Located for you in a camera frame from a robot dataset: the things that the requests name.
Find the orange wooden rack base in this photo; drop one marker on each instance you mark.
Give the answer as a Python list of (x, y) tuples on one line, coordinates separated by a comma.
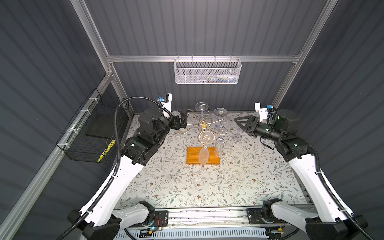
[(193, 156)]

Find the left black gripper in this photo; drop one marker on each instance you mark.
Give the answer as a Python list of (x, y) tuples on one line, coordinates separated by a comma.
[(175, 125)]

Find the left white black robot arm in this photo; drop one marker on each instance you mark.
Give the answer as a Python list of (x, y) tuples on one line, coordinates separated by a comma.
[(98, 219)]

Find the clear wine glass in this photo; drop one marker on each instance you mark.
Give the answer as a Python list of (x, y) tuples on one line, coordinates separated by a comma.
[(202, 107), (237, 137), (222, 128), (221, 112), (176, 114), (206, 138)]

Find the white wire mesh basket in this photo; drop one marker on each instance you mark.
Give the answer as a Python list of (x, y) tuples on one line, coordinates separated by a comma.
[(188, 70)]

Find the floral table mat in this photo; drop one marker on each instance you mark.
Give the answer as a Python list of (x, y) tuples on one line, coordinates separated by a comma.
[(249, 174)]

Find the gold wire glass rack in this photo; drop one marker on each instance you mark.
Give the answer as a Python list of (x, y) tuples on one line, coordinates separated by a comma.
[(203, 123)]

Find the black wire mesh basket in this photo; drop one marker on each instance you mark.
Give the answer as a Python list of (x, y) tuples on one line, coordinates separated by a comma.
[(93, 132)]

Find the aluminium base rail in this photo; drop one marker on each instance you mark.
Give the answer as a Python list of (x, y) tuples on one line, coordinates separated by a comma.
[(220, 223)]

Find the yellow striped item in basket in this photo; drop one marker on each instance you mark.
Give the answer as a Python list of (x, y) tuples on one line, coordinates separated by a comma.
[(105, 152)]

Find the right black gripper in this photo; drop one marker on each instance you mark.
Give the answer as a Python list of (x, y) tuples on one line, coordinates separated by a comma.
[(250, 124)]

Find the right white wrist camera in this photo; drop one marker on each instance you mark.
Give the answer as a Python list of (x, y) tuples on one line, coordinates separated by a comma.
[(263, 112)]

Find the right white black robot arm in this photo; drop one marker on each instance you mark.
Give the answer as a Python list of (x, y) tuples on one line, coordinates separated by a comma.
[(334, 220)]

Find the items in white basket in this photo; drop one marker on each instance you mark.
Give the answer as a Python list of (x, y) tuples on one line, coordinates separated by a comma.
[(229, 79)]

